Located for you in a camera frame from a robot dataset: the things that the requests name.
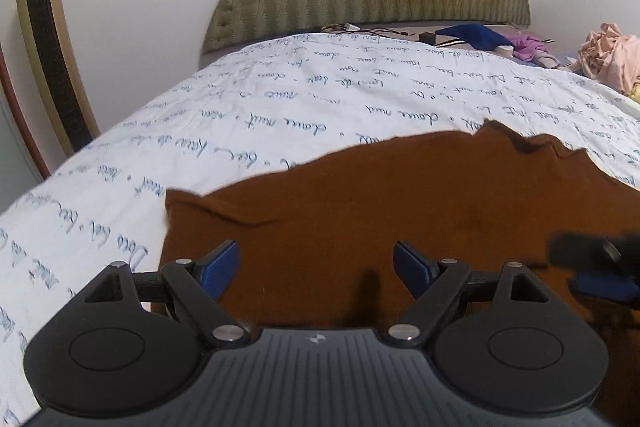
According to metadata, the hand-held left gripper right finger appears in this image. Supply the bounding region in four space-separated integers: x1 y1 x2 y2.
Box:
387 241 548 348

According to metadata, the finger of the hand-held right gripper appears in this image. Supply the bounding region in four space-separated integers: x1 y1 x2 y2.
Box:
547 231 640 279
569 273 640 303

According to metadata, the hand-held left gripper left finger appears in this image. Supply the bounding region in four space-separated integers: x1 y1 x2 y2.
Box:
82 239 251 348

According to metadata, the brown knit garment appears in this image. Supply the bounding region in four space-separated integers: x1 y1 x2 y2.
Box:
150 119 640 427

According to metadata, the white printed bed blanket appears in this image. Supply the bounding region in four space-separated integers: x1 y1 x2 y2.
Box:
0 31 640 413

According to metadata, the light blue cloth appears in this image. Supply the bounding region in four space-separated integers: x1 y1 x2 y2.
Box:
552 51 583 72

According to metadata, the pink crumpled cloth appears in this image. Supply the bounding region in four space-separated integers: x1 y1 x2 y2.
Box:
578 23 640 96

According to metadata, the purple cloth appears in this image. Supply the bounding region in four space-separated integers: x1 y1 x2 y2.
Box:
505 34 552 64

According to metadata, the grey bed sheet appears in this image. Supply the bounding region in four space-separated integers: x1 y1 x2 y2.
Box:
200 23 583 70

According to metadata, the dark blue cloth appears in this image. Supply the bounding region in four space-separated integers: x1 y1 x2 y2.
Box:
435 23 512 50

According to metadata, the gold tower air conditioner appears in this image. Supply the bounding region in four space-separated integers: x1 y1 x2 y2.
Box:
12 0 100 158

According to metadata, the black charging cable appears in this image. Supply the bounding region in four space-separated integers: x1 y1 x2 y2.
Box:
320 22 417 40

